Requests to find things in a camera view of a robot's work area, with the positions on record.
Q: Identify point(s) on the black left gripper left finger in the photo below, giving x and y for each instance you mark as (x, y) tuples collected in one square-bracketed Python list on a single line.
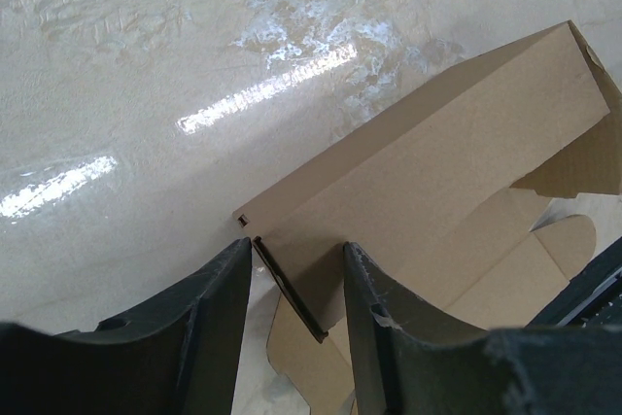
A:
[(175, 353)]

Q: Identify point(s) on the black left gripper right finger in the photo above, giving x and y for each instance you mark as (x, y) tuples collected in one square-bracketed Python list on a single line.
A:
[(409, 357)]

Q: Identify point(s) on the brown cardboard paper box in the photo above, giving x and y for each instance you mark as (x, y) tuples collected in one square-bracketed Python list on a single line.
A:
[(464, 191)]

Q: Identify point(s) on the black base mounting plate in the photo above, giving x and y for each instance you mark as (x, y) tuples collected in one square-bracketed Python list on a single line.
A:
[(592, 298)]

